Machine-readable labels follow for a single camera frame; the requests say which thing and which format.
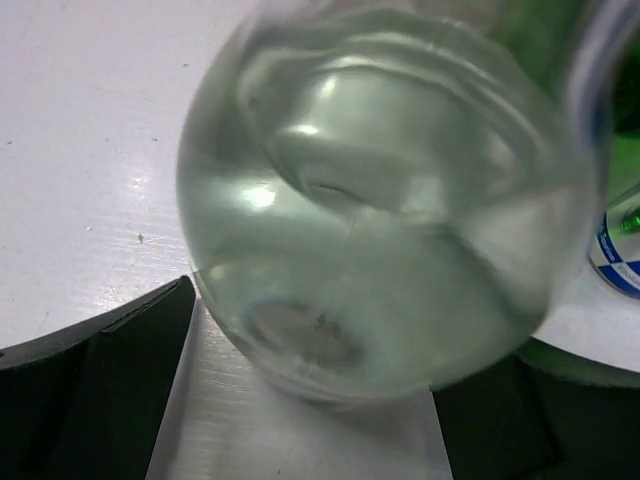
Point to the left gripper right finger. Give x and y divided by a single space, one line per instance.
542 413

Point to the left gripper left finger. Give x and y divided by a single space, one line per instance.
88 401

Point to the silver blue white can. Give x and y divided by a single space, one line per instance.
615 251

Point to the clear glass bottle front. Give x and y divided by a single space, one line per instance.
381 197

